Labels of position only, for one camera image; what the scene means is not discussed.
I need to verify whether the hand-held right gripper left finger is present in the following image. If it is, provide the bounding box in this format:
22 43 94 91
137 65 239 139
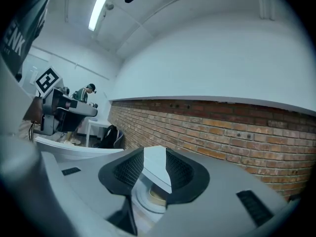
40 147 145 237

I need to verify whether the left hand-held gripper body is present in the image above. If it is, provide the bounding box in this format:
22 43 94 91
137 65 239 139
35 67 79 136

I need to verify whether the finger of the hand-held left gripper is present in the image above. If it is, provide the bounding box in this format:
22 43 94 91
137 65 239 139
58 100 99 132

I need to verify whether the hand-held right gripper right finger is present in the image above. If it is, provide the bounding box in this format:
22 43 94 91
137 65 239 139
148 147 301 237

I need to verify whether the person's left forearm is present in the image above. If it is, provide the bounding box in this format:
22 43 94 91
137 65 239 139
22 98 43 123

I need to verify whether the small white table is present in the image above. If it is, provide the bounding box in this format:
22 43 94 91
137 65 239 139
85 118 112 148

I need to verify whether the black backpack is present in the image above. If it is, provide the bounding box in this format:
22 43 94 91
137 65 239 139
98 124 119 149

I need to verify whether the blue chair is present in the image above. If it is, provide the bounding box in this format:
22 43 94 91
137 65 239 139
114 129 124 150

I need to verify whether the glass turntable plate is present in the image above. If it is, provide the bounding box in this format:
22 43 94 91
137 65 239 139
136 181 171 215

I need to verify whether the person's black printed t-shirt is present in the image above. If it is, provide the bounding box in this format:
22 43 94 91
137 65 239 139
0 0 54 77

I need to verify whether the long ceiling light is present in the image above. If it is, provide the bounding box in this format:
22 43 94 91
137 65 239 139
88 0 110 32

